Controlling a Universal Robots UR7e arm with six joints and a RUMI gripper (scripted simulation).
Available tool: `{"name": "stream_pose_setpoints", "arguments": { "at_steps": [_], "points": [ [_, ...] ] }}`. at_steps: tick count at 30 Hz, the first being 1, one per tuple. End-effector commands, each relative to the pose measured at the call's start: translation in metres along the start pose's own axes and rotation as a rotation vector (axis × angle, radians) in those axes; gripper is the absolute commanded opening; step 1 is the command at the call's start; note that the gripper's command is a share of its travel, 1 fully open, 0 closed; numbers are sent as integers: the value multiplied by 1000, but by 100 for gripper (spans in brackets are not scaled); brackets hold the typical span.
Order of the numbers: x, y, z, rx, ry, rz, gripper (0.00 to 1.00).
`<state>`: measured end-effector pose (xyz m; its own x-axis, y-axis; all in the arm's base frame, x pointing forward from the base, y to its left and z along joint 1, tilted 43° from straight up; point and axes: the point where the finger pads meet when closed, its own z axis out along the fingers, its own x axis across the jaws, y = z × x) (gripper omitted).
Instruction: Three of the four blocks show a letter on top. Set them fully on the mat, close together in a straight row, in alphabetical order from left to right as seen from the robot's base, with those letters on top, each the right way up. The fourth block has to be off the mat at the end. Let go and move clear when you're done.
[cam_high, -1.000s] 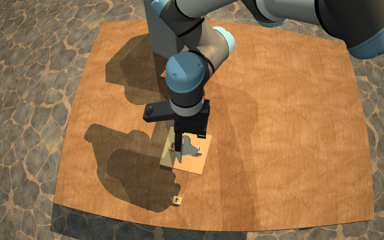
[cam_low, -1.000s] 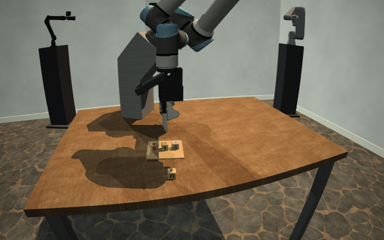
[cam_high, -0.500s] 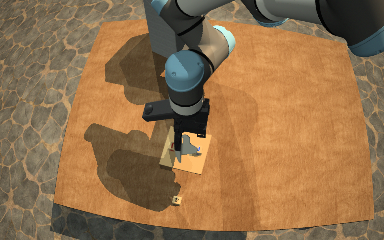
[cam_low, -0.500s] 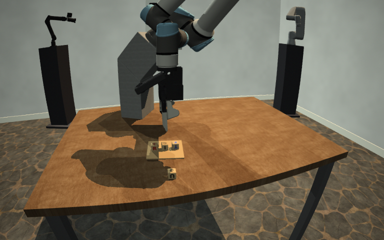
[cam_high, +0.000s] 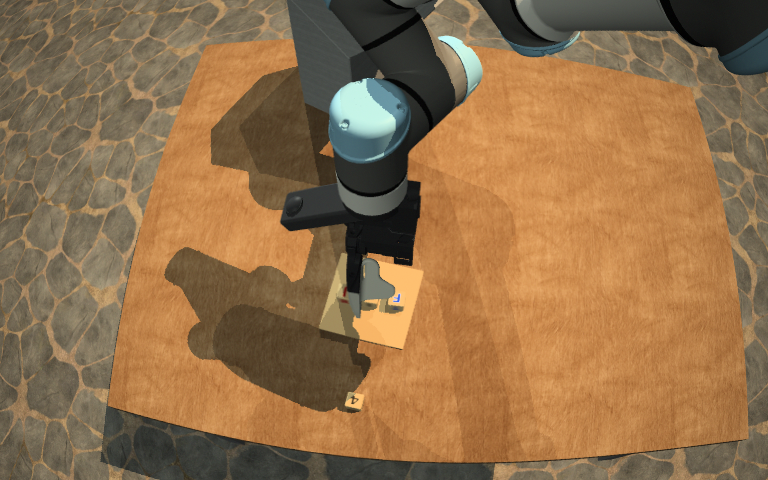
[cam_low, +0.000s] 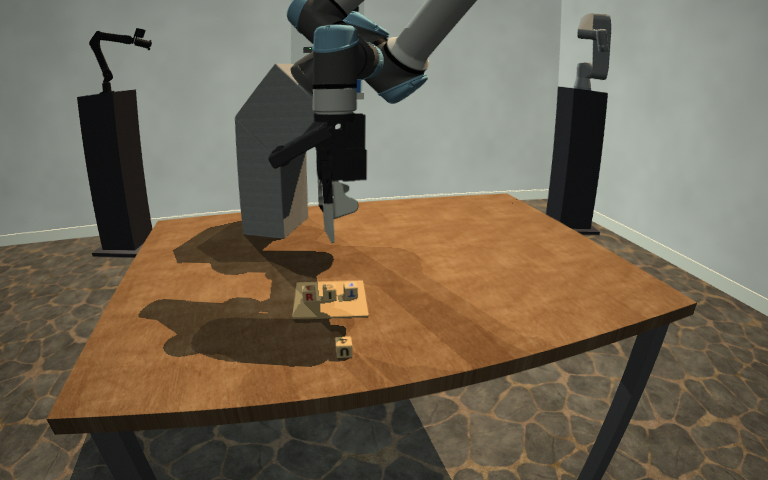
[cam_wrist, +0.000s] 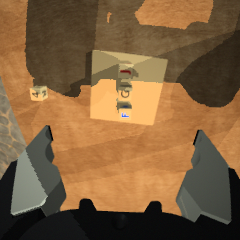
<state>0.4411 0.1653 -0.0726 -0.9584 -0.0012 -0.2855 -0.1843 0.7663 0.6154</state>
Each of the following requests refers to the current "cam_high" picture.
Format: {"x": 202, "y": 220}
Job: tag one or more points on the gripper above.
{"x": 396, "y": 234}

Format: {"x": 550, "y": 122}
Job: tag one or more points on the light orange mat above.
{"x": 381, "y": 326}

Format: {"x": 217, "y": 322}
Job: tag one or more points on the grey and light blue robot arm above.
{"x": 369, "y": 126}

